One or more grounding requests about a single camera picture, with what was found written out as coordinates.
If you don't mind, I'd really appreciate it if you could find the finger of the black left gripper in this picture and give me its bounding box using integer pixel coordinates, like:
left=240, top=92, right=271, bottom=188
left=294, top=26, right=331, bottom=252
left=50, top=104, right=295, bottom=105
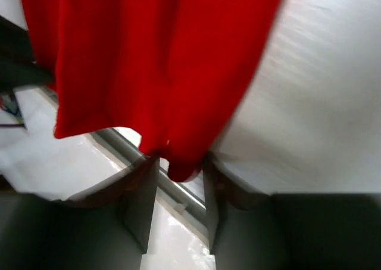
left=1, top=17, right=54, bottom=93

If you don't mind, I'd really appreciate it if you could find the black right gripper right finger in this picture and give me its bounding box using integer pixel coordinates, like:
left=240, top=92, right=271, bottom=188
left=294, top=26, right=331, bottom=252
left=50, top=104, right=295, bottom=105
left=202, top=155, right=380, bottom=269

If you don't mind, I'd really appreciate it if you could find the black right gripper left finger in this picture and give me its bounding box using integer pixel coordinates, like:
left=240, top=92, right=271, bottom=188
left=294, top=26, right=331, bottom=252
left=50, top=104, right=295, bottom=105
left=0, top=153, right=160, bottom=270

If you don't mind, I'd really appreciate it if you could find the bright red t shirt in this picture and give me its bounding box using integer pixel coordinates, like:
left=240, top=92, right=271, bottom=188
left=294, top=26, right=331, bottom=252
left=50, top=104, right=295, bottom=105
left=21, top=0, right=282, bottom=182

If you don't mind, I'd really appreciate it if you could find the aluminium table edge rail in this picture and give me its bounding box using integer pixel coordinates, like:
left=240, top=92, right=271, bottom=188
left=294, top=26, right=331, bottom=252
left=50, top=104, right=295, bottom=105
left=35, top=85, right=209, bottom=238

